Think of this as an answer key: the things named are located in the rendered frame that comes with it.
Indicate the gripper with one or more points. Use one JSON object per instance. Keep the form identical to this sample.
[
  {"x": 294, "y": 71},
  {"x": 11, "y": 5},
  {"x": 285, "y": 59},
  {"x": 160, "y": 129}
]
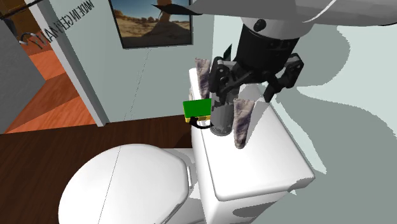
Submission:
[{"x": 263, "y": 51}]

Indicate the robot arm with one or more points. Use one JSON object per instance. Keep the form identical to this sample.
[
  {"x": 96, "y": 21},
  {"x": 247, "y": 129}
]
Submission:
[{"x": 310, "y": 11}]

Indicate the marbled grey cone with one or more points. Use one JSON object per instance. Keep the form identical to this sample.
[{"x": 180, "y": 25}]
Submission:
[
  {"x": 243, "y": 124},
  {"x": 203, "y": 77}
]

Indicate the grey cylinder can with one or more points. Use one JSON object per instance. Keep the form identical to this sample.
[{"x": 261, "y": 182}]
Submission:
[{"x": 221, "y": 119}]

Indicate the white toilet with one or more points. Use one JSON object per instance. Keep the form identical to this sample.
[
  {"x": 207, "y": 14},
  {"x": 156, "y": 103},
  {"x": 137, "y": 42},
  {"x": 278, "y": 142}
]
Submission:
[{"x": 257, "y": 167}]

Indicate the desert landscape wall picture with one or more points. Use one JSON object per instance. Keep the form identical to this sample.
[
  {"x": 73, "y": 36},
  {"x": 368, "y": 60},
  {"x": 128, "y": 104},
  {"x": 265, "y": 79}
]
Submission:
[{"x": 149, "y": 24}]

